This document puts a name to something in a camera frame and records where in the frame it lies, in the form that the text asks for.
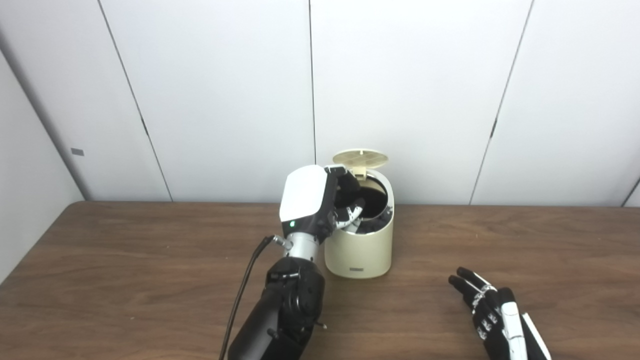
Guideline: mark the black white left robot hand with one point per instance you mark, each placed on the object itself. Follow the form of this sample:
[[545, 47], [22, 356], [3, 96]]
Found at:
[[305, 195]]

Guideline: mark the cream-colored round bin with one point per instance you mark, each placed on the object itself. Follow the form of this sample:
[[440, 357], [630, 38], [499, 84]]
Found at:
[[360, 252]]

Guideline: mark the cream round bin lid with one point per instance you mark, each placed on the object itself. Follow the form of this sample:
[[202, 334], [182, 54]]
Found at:
[[361, 157]]

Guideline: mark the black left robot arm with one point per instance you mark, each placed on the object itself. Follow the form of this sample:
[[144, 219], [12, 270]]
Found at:
[[290, 305]]

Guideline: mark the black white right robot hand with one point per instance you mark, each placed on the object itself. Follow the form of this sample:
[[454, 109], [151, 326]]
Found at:
[[500, 325]]

